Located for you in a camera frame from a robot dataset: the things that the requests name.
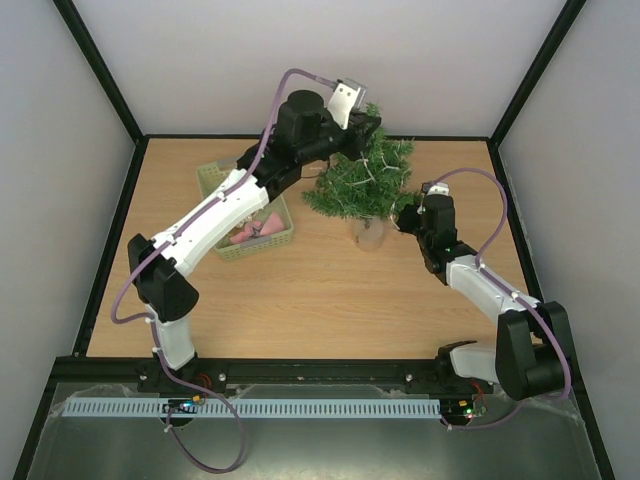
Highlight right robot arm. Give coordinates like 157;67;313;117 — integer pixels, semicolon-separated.
397;194;572;401

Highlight pink ornaments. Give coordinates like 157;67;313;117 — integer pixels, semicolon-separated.
230;212;286;245

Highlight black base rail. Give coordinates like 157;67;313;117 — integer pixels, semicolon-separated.
47;356;498;397

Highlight white slotted cable duct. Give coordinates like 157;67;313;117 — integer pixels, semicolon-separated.
62;397;441;419

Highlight green plastic basket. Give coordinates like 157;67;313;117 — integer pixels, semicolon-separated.
196;159;294;261

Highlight small green christmas tree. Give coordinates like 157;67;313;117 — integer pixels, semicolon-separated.
302;126;418;252

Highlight clear led light string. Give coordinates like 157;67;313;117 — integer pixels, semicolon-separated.
312;139;416;221

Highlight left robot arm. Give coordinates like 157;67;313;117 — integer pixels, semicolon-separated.
127;85;381;393

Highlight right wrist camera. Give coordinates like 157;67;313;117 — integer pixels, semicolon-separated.
421;182;450;196

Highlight purple loop cable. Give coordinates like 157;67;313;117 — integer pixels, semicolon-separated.
162;387;247;472

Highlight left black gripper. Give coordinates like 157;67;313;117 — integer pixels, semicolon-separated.
298;112;381;166

